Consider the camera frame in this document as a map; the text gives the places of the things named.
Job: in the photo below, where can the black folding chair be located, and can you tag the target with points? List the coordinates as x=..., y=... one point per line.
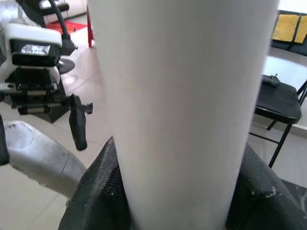
x=275, y=100

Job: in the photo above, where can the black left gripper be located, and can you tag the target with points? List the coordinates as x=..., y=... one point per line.
x=33, y=98

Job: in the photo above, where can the red floor mat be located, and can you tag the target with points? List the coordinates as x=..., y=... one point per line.
x=64, y=25

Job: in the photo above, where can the silver robot leg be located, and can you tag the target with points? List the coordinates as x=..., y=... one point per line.
x=40, y=155

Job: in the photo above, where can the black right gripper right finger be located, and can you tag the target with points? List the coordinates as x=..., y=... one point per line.
x=259, y=203

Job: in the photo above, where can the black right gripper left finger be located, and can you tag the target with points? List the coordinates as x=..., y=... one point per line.
x=96, y=203

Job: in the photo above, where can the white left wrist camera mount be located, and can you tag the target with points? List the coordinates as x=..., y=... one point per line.
x=33, y=36

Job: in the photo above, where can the white plastic table leg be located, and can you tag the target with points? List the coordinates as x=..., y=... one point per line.
x=182, y=95

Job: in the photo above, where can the yellow cushion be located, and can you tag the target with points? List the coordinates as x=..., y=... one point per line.
x=285, y=26

